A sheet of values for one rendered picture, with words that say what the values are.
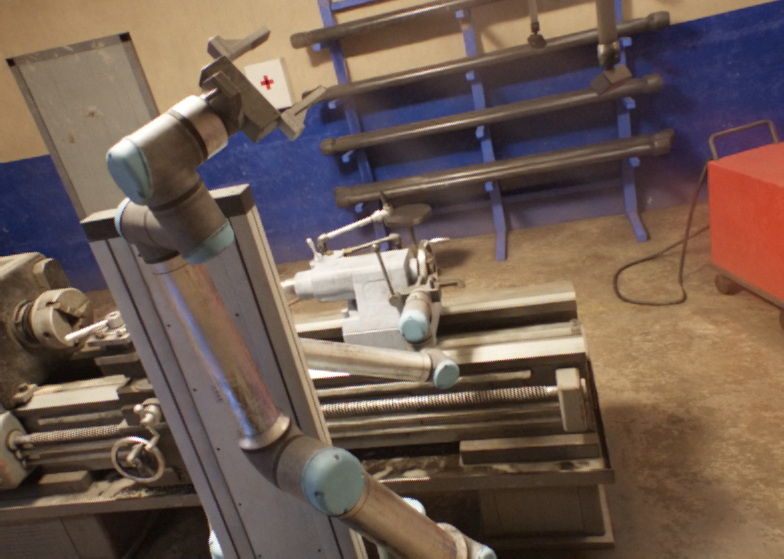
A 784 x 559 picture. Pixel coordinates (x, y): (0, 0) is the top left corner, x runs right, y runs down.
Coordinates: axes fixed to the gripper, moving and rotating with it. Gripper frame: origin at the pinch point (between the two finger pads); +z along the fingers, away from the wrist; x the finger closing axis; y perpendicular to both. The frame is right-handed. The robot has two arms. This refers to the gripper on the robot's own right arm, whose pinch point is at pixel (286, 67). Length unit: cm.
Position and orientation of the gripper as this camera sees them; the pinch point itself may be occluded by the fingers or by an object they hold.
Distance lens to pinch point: 118.7
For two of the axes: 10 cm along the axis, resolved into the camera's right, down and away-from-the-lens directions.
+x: 6.9, 7.2, 0.4
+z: 6.3, -6.2, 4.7
